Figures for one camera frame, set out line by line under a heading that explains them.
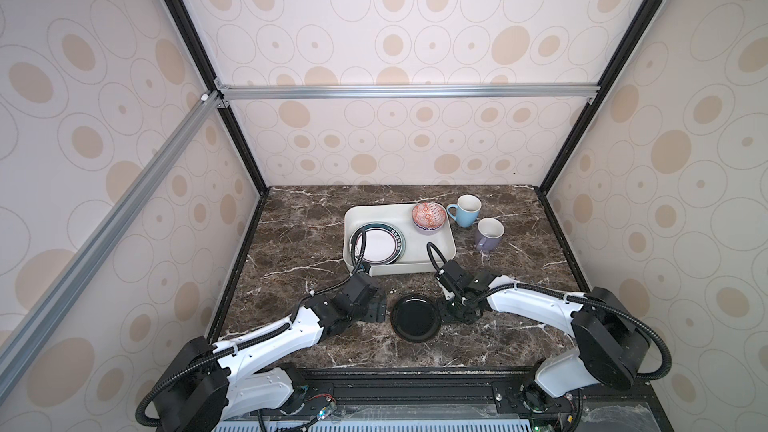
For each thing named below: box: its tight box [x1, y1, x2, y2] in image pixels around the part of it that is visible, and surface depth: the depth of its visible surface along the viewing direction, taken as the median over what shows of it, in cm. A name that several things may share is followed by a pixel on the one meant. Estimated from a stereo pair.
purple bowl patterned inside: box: [412, 202, 447, 234], surface depth 107 cm
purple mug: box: [475, 217, 505, 252], surface depth 102 cm
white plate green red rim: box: [350, 221, 406, 265], surface depth 103 cm
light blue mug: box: [446, 194, 482, 228], surface depth 105 cm
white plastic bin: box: [343, 204, 457, 277], surface depth 105 cm
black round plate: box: [391, 293, 441, 343], surface depth 87 cm
